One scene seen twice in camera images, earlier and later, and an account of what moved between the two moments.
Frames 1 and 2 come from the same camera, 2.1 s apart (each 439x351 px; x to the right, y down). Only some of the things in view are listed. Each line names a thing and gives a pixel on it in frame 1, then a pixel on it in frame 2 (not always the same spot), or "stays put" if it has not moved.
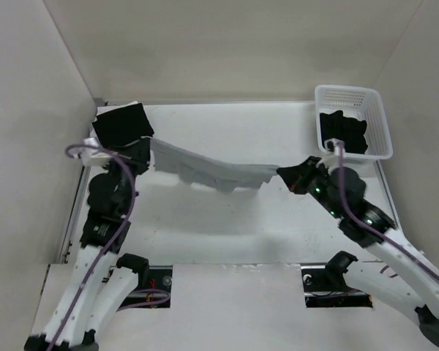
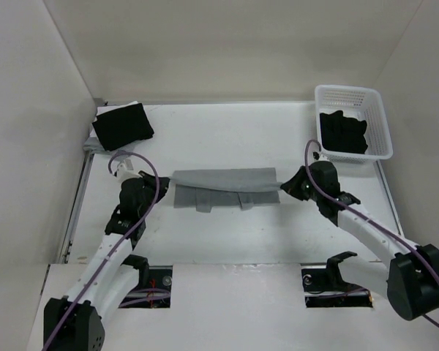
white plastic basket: x=361 y=104 stays put
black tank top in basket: x=334 y=125 stays put
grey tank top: x=192 y=167 -> x=200 y=189
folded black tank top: x=122 y=126 stays put
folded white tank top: x=100 y=110 stays put
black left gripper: x=138 y=153 -> x=148 y=180
